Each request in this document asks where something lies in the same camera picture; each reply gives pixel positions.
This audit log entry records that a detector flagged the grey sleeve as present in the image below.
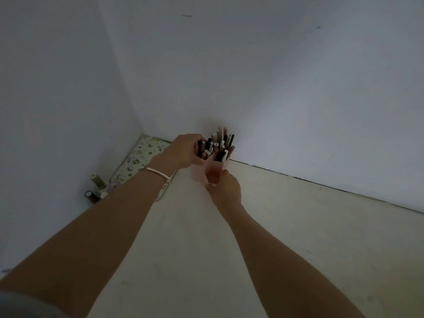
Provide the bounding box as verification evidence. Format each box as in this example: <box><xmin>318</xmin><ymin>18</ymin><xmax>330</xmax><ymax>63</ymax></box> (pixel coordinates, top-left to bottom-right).
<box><xmin>0</xmin><ymin>291</ymin><xmax>68</xmax><ymax>318</ymax></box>

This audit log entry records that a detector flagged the floral patterned mat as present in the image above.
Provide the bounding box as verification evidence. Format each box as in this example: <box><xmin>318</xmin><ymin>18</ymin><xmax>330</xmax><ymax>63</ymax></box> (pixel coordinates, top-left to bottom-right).
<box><xmin>108</xmin><ymin>136</ymin><xmax>177</xmax><ymax>202</ymax></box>

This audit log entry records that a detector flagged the person's left forearm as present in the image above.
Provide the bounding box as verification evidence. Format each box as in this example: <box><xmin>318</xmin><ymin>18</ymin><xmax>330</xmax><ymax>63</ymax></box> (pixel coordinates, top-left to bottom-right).
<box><xmin>0</xmin><ymin>155</ymin><xmax>178</xmax><ymax>318</ymax></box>

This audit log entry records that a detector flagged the person's right forearm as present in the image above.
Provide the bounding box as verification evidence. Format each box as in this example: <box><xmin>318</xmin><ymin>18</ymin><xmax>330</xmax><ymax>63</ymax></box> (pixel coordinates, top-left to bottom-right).
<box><xmin>217</xmin><ymin>203</ymin><xmax>366</xmax><ymax>318</ymax></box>

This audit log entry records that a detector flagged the person's right hand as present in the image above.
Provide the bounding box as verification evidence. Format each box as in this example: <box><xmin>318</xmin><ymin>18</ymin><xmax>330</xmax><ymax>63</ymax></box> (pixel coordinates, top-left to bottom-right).
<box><xmin>204</xmin><ymin>169</ymin><xmax>243</xmax><ymax>209</ymax></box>

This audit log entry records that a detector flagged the bunch of pens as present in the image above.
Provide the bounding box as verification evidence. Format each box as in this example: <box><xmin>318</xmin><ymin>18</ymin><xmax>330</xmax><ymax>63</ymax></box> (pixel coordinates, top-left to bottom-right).
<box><xmin>198</xmin><ymin>127</ymin><xmax>236</xmax><ymax>163</ymax></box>

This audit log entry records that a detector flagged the pink pen holder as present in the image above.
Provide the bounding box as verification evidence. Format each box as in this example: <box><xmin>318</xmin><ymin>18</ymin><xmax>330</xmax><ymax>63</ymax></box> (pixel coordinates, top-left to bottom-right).
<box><xmin>191</xmin><ymin>147</ymin><xmax>235</xmax><ymax>186</ymax></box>

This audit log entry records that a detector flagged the person's left hand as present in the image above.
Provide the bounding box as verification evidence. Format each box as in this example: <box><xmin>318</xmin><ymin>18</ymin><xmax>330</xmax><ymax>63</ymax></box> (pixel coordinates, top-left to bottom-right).
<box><xmin>158</xmin><ymin>134</ymin><xmax>206</xmax><ymax>169</ymax></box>

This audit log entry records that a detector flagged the white bracelet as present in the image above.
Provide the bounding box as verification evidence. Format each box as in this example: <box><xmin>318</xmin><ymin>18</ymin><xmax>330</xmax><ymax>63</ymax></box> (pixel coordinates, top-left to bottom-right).
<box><xmin>146</xmin><ymin>167</ymin><xmax>172</xmax><ymax>181</ymax></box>

